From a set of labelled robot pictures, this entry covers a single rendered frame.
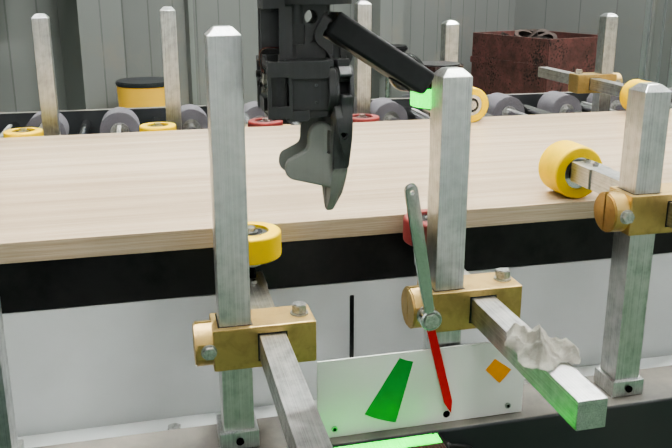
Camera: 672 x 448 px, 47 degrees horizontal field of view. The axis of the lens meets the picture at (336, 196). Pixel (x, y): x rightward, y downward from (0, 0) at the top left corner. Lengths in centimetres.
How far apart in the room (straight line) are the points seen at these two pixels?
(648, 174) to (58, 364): 80
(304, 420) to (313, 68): 32
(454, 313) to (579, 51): 650
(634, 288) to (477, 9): 748
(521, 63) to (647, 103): 636
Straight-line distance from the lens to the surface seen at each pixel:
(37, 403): 116
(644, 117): 98
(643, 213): 101
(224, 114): 81
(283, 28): 72
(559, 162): 120
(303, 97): 72
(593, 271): 128
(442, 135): 87
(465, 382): 98
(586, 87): 221
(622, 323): 106
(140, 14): 580
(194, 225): 107
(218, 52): 80
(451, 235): 90
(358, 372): 93
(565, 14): 866
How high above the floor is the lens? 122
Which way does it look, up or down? 16 degrees down
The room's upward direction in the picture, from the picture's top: straight up
